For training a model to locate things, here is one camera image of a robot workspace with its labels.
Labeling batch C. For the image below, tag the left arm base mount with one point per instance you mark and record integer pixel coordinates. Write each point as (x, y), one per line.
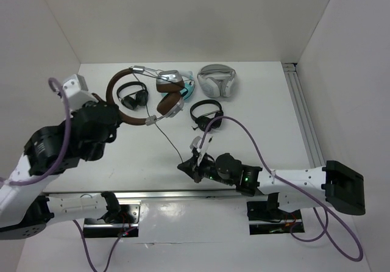
(126, 223)

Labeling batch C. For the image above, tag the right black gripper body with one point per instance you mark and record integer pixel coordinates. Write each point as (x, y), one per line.
(206, 168)

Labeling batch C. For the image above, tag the small black headphones left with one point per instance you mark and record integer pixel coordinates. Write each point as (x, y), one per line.
(135, 99)

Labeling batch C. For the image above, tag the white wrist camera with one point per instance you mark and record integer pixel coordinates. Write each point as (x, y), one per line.
(76, 90)
(199, 146)

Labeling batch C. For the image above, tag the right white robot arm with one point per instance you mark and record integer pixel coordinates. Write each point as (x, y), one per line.
(333, 184)

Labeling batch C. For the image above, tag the brown leather headphones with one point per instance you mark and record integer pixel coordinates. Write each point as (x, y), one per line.
(167, 108)

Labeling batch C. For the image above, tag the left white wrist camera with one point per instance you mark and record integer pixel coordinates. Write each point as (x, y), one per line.
(76, 90)

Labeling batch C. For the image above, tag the black headphones centre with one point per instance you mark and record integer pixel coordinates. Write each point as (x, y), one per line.
(203, 120)

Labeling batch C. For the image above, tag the teal cat ear headphones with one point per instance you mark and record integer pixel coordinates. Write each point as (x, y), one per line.
(189, 89)

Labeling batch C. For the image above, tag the white grey gaming headset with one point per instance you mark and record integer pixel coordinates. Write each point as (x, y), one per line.
(217, 80)

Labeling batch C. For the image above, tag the aluminium table rail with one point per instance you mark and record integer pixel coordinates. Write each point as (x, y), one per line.
(186, 194)

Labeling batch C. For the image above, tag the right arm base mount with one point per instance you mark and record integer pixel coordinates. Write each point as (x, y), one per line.
(265, 222)

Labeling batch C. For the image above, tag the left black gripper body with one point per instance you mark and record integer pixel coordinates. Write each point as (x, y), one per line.
(99, 151)

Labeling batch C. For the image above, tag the right side aluminium rail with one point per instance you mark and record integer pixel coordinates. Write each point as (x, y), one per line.
(308, 132)

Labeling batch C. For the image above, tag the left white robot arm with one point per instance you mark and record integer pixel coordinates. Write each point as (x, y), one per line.
(25, 210)

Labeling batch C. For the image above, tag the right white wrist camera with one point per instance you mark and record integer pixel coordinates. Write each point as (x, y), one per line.
(199, 146)

